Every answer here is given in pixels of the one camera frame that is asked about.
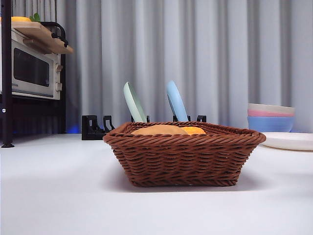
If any tan potato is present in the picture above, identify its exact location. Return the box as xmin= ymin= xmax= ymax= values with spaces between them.
xmin=131 ymin=124 xmax=189 ymax=135

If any orange plastic corn cob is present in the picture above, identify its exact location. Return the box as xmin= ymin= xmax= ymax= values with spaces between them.
xmin=182 ymin=126 xmax=207 ymax=135

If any brown wicker basket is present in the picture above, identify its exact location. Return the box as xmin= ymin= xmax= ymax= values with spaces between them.
xmin=103 ymin=121 xmax=267 ymax=188

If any pale blue plate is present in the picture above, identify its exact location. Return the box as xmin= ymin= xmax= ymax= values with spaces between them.
xmin=166 ymin=80 xmax=189 ymax=122

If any pale green plate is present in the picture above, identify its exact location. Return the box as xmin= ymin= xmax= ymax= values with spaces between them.
xmin=123 ymin=81 xmax=147 ymax=122

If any black dish rack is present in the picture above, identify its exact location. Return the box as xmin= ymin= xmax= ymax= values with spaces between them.
xmin=81 ymin=114 xmax=207 ymax=141

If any grey curtain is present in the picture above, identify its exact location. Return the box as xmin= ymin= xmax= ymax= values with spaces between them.
xmin=11 ymin=0 xmax=313 ymax=135

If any pink bowl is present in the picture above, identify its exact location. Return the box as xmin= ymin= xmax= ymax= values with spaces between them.
xmin=247 ymin=109 xmax=295 ymax=118

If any blue bowl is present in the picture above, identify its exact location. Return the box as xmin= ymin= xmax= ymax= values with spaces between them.
xmin=247 ymin=116 xmax=294 ymax=133

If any cream bowl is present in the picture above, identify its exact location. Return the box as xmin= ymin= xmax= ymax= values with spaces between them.
xmin=248 ymin=103 xmax=295 ymax=115

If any white toaster oven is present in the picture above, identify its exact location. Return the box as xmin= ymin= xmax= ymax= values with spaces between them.
xmin=11 ymin=26 xmax=61 ymax=100

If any white flat plate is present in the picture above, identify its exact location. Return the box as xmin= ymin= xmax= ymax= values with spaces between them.
xmin=259 ymin=131 xmax=313 ymax=150

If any wooden cutting board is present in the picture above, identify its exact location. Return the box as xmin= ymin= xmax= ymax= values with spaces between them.
xmin=11 ymin=21 xmax=74 ymax=54

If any black metal shelf frame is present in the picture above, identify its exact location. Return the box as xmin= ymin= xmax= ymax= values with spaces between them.
xmin=0 ymin=0 xmax=66 ymax=148

